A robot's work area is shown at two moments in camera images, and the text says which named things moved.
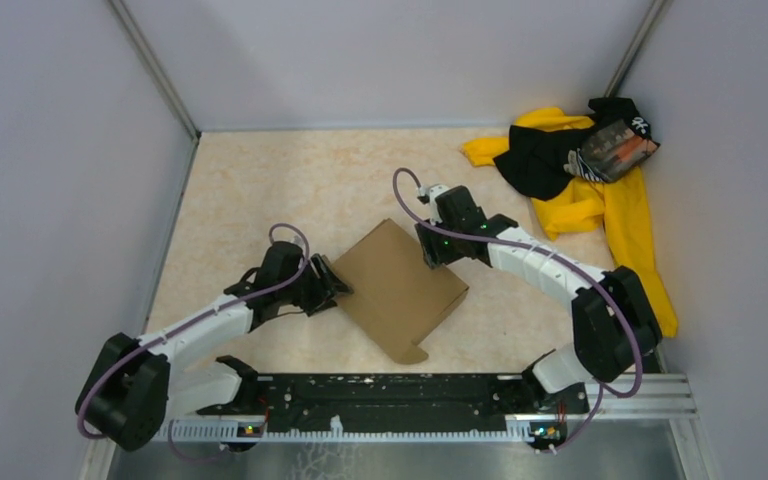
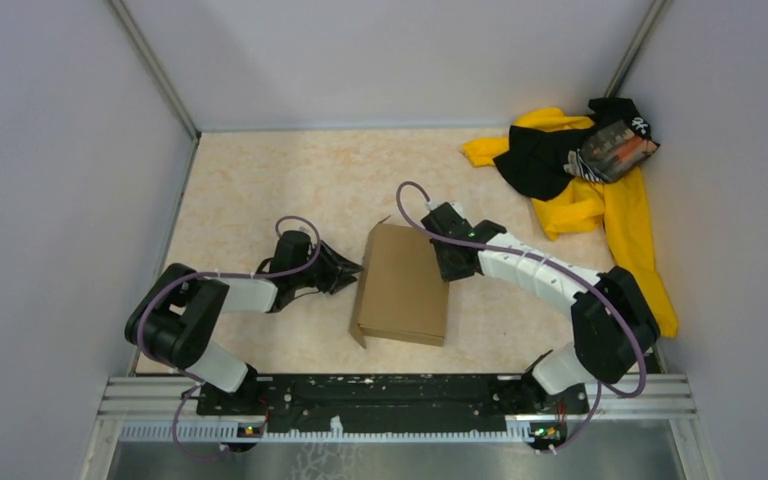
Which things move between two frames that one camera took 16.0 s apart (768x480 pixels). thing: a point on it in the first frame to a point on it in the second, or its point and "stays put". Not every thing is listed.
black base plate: [394, 402] stays put
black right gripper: [433, 254] to [449, 274]
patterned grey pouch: [609, 152] stays put
